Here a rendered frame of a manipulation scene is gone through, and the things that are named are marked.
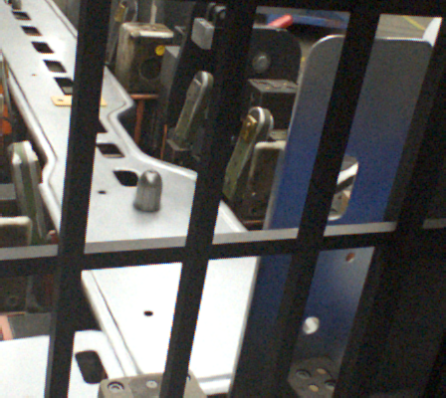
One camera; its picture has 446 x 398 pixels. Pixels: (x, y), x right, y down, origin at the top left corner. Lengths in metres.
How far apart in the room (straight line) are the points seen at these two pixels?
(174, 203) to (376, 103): 0.49
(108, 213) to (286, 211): 0.43
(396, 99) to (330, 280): 0.15
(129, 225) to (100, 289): 0.14
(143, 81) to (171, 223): 0.53
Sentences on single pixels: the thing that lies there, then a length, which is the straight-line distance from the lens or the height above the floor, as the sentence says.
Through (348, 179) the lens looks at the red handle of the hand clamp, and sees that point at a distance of 0.92.
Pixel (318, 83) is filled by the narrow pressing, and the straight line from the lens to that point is 0.52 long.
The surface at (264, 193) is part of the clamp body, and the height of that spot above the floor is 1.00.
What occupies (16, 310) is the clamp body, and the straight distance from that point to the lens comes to 0.90.
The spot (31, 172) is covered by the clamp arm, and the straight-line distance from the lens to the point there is 0.82.
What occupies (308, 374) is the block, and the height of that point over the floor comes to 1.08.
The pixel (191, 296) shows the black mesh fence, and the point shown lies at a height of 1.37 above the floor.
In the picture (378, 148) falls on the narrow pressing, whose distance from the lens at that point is 0.57.
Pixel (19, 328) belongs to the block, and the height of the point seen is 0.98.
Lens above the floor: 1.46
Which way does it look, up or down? 25 degrees down
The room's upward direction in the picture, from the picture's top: 11 degrees clockwise
